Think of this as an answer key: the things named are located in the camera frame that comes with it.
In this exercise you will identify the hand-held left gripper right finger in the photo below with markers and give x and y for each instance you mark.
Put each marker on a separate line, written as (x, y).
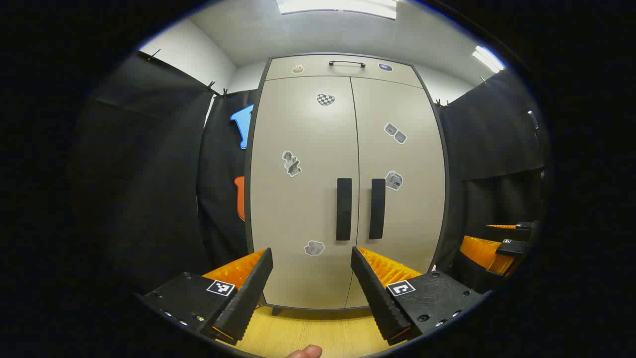
(377, 298)

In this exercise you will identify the black backdrop cloth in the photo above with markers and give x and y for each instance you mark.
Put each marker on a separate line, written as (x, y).
(149, 174)
(497, 129)

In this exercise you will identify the beige double-door shoe cabinet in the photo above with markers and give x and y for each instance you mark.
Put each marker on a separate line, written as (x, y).
(247, 199)

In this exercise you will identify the large ceiling light panel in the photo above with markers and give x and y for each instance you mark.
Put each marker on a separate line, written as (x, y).
(338, 6)

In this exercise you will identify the small ceiling light panel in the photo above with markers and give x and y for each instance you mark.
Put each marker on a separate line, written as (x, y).
(488, 58)

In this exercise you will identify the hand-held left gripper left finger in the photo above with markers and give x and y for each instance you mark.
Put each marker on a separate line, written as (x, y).
(248, 293)

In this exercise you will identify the cabinet door with box stickers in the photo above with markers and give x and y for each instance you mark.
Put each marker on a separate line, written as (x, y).
(412, 223)

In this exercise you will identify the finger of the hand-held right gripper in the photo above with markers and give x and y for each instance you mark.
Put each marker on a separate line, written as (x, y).
(512, 234)
(482, 253)

